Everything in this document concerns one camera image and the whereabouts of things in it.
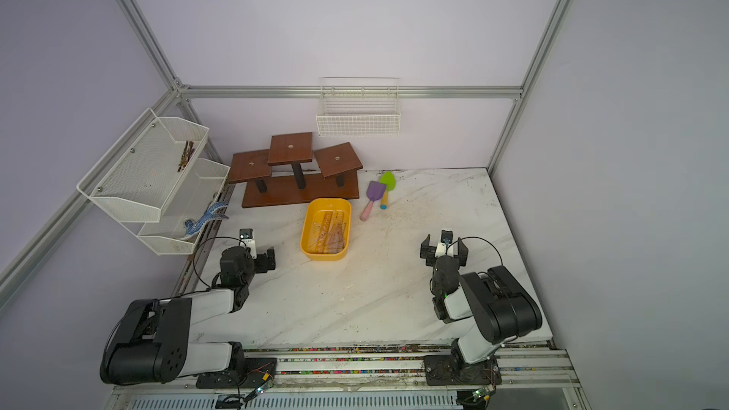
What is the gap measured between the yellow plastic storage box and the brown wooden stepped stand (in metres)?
0.04

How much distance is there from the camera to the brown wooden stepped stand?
995mm

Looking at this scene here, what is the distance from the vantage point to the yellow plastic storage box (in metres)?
0.97
